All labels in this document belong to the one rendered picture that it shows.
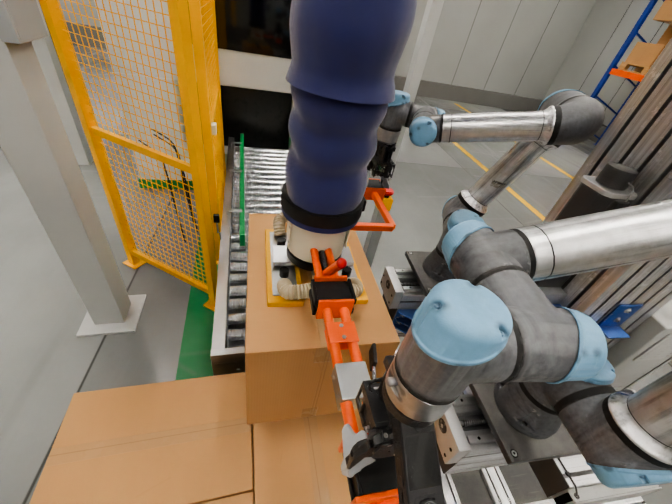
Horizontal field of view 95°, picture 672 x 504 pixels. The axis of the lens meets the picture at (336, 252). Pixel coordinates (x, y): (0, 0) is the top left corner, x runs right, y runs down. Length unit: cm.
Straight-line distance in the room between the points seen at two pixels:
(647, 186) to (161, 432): 149
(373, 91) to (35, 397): 209
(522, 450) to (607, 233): 57
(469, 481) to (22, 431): 204
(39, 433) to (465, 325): 203
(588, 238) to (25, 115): 170
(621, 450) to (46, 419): 213
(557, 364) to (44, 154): 172
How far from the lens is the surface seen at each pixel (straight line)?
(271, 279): 91
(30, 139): 172
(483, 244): 43
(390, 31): 66
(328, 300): 69
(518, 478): 193
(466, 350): 28
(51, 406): 218
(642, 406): 74
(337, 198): 74
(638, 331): 123
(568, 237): 48
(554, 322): 37
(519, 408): 90
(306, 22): 66
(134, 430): 136
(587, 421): 79
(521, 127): 98
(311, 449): 126
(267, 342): 80
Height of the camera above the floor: 174
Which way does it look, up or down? 39 degrees down
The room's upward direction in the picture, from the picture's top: 12 degrees clockwise
